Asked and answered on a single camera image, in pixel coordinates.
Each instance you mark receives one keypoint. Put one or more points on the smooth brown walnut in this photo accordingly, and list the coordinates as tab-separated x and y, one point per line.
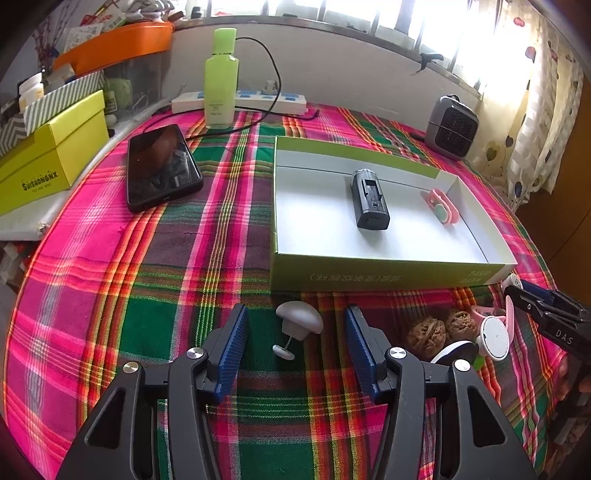
425	337

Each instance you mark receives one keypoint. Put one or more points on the grey small heater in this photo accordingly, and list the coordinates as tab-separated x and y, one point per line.
450	127

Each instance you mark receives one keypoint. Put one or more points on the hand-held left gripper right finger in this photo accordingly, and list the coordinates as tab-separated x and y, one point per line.
359	346

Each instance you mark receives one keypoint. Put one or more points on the white plug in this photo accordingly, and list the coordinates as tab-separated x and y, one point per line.
270	87

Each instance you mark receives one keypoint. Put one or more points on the plaid tablecloth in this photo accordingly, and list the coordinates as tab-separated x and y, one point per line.
138	277

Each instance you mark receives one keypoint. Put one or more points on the white round disc holder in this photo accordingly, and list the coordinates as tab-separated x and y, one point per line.
495	339

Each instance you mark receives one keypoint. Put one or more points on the wrinkled dark brown walnut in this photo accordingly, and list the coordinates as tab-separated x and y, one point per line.
461	324

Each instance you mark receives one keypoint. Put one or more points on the small green cap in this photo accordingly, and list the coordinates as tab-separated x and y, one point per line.
478	363

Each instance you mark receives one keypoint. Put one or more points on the yellow cardboard box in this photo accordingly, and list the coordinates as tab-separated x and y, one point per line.
51	157

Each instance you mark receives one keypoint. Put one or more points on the heart-patterned curtain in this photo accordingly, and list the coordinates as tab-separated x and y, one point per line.
535	115

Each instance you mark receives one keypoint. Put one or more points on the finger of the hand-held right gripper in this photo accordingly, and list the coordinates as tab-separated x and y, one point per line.
535	288
521	297

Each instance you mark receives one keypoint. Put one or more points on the green and white cardboard box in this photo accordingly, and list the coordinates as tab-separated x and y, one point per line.
323	230

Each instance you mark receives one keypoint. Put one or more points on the black smartphone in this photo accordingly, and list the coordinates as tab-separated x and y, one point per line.
161	166

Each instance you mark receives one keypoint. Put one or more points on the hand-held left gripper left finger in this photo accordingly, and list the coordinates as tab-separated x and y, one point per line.
233	350

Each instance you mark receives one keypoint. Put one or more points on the clear storage bin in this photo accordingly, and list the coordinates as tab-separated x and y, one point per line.
143	78

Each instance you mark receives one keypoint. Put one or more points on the pink and green oval gadget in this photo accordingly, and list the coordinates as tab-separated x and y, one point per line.
441	207

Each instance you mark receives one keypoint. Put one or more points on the light green bottle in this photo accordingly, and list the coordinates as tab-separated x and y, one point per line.
221	87

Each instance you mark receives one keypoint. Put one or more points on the black and white whale-shaped gadget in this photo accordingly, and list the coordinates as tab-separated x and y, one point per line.
455	353

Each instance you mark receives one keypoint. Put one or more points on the pile of paper packets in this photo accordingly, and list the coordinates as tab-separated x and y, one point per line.
92	27

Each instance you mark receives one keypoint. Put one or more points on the grey striped box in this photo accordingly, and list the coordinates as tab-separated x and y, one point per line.
60	98

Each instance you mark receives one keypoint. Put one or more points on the white mushroom-shaped hook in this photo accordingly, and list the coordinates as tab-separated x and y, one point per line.
298	318

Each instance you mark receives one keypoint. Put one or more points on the white power strip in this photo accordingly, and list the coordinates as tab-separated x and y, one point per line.
184	102

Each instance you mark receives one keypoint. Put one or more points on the white jar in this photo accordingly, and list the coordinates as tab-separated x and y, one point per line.
32	92

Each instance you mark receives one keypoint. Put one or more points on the small white piece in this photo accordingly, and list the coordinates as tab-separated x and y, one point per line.
512	279

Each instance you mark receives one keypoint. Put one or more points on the green round thing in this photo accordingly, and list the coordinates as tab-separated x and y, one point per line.
118	91

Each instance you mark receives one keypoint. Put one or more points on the black rectangular device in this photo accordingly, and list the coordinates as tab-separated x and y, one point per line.
370	203

